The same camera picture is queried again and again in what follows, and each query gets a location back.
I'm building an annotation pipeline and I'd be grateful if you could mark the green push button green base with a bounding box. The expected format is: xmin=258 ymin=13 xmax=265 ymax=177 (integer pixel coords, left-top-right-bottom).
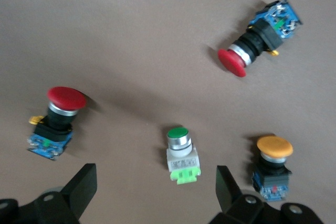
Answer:
xmin=166 ymin=126 xmax=202 ymax=185

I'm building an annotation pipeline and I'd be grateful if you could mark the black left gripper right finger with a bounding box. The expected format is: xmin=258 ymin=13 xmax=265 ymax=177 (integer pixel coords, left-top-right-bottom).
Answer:
xmin=209 ymin=165 xmax=325 ymax=224

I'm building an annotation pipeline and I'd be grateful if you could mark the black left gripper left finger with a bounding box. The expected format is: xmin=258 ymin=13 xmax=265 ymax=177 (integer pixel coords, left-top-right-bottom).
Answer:
xmin=0 ymin=163 xmax=98 ymax=224

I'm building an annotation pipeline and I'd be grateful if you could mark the brown table mat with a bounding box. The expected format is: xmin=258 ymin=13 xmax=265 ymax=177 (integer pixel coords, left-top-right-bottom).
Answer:
xmin=0 ymin=0 xmax=336 ymax=224

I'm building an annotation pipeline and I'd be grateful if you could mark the yellow mushroom button dark body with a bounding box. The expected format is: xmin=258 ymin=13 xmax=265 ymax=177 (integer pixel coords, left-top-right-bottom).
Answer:
xmin=252 ymin=134 xmax=294 ymax=202

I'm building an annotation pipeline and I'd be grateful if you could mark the red mushroom push button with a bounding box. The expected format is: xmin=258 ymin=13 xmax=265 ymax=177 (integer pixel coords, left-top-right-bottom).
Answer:
xmin=27 ymin=86 xmax=87 ymax=161
xmin=217 ymin=0 xmax=303 ymax=78

